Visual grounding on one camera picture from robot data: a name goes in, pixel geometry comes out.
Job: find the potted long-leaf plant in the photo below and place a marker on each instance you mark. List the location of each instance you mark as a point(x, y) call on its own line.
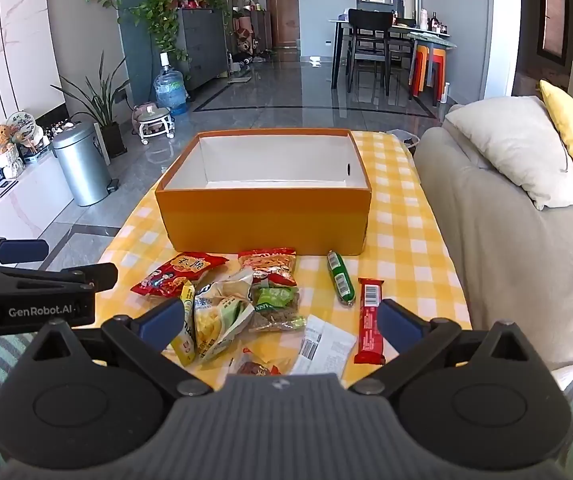
point(104, 110)

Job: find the yellow checkered tablecloth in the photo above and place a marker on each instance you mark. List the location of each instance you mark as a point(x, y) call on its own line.
point(406, 240)

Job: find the white rolling stool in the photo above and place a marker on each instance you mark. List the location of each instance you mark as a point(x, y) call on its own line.
point(154, 122)

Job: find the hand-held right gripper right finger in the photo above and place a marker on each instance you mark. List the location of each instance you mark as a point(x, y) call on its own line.
point(396, 321)

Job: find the orange-red snack packet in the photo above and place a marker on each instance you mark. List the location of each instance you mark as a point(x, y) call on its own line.
point(269, 265)

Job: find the red snack packet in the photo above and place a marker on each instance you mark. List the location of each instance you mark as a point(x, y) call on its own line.
point(176, 275)

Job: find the silver pedal trash can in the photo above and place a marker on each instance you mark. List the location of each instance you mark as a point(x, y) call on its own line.
point(79, 165)

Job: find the green sausage stick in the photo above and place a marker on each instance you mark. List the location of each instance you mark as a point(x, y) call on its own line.
point(341, 280)

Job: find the orange stacked stools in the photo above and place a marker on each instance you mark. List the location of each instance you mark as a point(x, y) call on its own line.
point(429, 67)

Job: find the red chocolate bar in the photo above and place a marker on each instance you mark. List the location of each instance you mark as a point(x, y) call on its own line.
point(369, 320)

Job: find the blue water jug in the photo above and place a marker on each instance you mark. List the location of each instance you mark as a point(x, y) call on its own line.
point(170, 91)

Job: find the dining table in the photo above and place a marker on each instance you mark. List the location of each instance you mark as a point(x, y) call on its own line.
point(416, 35)

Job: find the white cushion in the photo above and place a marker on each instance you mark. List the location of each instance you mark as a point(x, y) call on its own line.
point(511, 145)

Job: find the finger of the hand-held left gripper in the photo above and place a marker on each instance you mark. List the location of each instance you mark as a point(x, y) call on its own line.
point(91, 276)
point(21, 251)

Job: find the plush toy flower decoration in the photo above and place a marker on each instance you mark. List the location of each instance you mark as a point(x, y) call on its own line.
point(4, 137)

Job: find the beige covered sofa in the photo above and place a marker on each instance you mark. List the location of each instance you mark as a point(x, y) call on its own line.
point(506, 270)

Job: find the narrow yellow snack packet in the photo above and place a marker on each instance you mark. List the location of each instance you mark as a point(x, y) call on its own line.
point(186, 335)

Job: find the black dining chair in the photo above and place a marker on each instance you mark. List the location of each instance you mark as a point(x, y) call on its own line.
point(369, 22)

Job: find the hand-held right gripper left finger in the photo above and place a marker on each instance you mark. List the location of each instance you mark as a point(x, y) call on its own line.
point(164, 317)

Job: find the yellow-green snack packet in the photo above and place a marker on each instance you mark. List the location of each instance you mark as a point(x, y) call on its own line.
point(221, 322)

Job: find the trailing pothos plant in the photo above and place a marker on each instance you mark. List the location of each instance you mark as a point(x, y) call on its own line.
point(161, 10)

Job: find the green raisin packet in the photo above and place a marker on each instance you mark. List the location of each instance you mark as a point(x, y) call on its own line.
point(274, 304)

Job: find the white barcode packet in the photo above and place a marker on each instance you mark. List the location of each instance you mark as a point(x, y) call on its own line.
point(324, 342)

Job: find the brown pastry packet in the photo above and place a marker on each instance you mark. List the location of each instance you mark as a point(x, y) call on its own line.
point(256, 367)

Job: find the brown wooden door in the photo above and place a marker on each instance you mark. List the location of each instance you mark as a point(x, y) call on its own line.
point(282, 7)

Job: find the white media console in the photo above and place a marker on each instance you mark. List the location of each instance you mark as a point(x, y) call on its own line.
point(31, 195)

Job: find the grey drawer cabinet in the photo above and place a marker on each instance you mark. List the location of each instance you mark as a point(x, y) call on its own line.
point(204, 47)

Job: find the orange cardboard box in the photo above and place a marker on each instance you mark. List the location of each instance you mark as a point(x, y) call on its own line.
point(266, 220)

